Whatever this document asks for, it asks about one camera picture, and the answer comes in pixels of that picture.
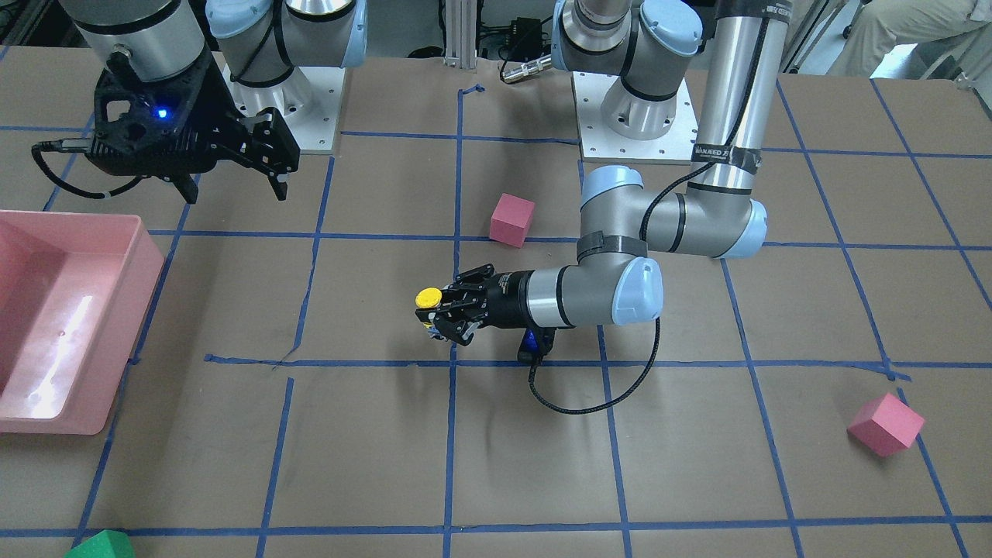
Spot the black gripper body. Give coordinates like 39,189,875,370
468,270,534,329

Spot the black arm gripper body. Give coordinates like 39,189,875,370
85,54,249,177

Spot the yellow push button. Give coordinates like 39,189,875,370
415,287,443,339

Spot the pink cube near arm base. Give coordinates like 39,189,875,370
488,193,536,248

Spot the pink plastic bin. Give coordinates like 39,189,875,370
1,211,164,435

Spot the green cube far corner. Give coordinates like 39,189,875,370
64,530,137,558

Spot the pink cube tilted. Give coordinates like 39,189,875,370
847,394,927,458

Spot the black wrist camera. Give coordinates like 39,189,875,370
237,107,301,177
517,328,557,365

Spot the aluminium frame post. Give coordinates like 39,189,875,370
439,0,482,73

